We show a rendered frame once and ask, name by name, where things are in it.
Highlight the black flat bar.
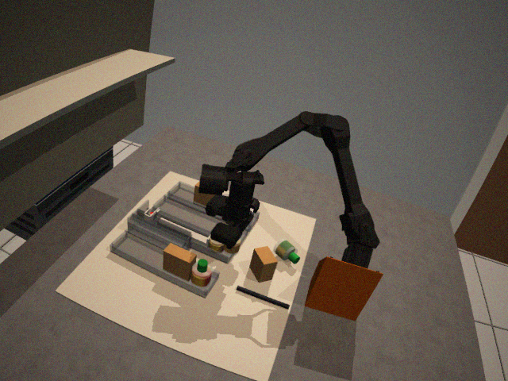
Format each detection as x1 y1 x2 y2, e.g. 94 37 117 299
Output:
237 285 290 310

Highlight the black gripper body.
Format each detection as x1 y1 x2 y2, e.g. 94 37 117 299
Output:
210 196 260 247

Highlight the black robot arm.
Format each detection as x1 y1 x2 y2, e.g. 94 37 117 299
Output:
199 111 380 269

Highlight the jar with green lid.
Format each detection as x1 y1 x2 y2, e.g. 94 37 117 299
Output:
190 259 212 288
273 238 300 264

